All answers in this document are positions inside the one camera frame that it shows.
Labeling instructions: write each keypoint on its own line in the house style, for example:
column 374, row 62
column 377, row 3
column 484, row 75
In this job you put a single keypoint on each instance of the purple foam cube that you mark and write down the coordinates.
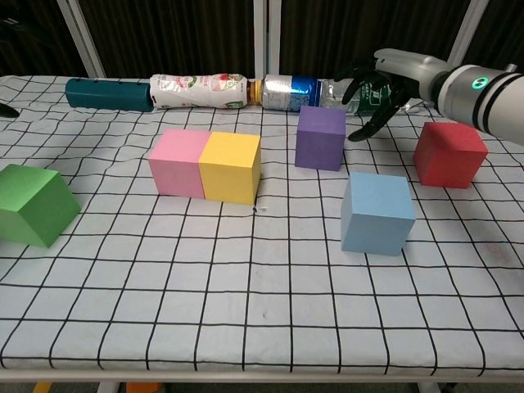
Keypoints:
column 319, row 143

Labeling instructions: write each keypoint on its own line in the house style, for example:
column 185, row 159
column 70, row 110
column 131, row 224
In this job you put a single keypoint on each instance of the red foam cube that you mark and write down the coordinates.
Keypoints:
column 448, row 159

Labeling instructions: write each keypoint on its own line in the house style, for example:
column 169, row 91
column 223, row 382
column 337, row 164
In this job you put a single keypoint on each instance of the pink foam cube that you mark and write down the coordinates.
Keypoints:
column 176, row 168

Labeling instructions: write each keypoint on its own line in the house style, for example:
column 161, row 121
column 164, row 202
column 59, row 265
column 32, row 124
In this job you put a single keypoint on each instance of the clear green-label water bottle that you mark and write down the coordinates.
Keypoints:
column 331, row 96

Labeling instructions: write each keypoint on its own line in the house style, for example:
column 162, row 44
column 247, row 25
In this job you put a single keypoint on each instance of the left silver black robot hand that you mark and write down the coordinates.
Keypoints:
column 8, row 110

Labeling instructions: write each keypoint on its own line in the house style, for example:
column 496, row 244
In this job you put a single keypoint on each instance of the white floral drink bottle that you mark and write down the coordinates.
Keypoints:
column 196, row 91

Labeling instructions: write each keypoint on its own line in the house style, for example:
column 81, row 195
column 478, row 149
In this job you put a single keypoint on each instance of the silver blue drink can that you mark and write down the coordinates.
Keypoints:
column 288, row 93

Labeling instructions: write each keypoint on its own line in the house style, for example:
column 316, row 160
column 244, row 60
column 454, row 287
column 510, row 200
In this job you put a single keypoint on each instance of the white black grid tablecloth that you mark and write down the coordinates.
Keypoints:
column 245, row 294

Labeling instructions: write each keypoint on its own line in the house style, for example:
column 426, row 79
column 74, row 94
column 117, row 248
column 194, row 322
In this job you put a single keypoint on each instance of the light blue foam cube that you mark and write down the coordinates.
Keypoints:
column 374, row 221

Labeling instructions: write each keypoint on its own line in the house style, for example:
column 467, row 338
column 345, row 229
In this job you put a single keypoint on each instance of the yellow floor tape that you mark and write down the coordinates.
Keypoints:
column 42, row 388

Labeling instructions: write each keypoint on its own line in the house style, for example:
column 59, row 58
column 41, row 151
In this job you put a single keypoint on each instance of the green foam cube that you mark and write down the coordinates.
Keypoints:
column 32, row 204

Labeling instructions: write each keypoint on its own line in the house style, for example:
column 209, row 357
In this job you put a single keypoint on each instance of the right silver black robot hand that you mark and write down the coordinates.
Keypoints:
column 409, row 69

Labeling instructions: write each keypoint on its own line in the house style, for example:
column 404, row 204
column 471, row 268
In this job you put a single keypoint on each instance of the yellow foam cube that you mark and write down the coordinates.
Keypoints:
column 229, row 172

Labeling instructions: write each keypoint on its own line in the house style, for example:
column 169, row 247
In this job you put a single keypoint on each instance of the teal cylindrical case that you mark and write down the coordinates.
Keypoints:
column 106, row 95

